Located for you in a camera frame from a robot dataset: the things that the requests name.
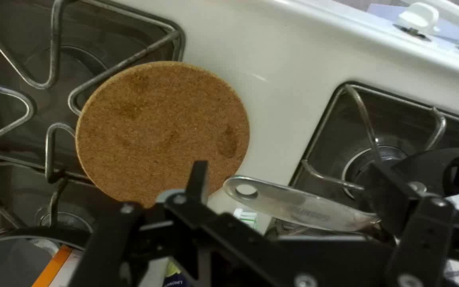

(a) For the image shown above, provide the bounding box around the round cork trivet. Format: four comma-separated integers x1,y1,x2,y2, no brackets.
74,59,253,211

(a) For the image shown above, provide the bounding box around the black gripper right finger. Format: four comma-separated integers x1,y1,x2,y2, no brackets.
358,158,459,287

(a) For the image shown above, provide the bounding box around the white gas stove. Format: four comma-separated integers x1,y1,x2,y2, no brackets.
0,0,459,287

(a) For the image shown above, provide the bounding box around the white and orange carton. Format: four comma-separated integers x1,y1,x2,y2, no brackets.
31,244,85,287

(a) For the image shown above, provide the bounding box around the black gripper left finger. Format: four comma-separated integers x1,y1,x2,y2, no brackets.
69,158,299,287

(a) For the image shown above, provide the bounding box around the yellow and blue bottle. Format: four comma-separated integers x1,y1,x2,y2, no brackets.
163,257,192,281

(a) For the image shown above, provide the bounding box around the white green printed packet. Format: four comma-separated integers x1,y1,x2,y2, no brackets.
232,208,267,232

